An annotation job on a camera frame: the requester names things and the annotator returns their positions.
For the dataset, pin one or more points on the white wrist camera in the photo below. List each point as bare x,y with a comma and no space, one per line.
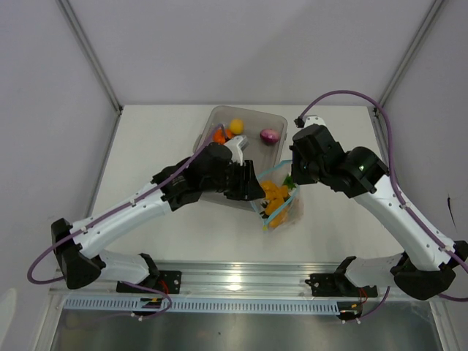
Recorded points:
306,121
237,146

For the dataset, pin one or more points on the purple toy onion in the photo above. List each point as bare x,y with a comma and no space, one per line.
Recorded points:
270,136

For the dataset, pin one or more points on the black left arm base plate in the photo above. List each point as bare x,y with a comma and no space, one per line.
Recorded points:
168,282

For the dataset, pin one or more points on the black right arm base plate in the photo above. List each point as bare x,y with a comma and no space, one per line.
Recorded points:
332,285

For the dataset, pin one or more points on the aluminium table edge rail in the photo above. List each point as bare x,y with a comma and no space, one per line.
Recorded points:
222,280

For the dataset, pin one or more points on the clear grey plastic bin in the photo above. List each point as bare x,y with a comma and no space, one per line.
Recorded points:
264,157

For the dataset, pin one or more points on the left aluminium frame post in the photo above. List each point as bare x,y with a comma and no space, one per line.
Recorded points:
89,53

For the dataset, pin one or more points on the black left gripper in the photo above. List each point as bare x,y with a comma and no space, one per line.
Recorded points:
248,188

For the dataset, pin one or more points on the white slotted cable duct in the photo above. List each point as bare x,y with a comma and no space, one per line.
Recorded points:
203,305

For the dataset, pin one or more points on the yellow toy lemon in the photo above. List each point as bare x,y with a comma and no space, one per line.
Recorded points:
236,126

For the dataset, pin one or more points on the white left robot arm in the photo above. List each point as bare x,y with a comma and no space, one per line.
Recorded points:
81,247

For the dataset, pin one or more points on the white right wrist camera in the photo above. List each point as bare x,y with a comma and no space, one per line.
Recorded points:
306,121

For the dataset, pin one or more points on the yellow toy ginger root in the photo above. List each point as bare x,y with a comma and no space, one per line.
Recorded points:
275,197

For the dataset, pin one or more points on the right aluminium frame post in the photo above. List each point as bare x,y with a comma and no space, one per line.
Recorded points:
411,51

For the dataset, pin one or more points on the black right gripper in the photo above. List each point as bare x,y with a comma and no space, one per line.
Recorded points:
299,178

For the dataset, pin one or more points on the aluminium frame post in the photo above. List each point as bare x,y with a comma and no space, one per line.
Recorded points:
89,53
411,51

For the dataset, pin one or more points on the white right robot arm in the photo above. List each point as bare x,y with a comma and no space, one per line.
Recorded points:
426,266

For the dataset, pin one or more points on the toy pineapple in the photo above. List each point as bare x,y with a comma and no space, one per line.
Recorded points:
293,203

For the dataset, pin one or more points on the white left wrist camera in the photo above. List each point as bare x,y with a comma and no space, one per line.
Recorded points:
237,146

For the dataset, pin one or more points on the orange toy pumpkin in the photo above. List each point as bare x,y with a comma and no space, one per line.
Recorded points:
221,136

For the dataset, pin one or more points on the clear zip top bag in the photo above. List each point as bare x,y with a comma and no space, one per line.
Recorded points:
277,174

